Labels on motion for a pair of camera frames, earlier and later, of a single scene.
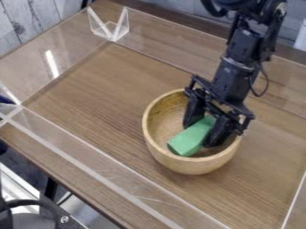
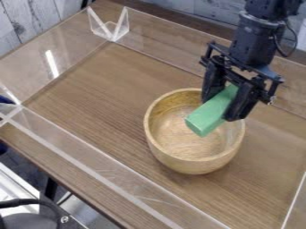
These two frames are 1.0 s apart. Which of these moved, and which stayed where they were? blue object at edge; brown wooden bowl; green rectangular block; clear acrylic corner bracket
Moved: green rectangular block
Stayed: blue object at edge; clear acrylic corner bracket; brown wooden bowl
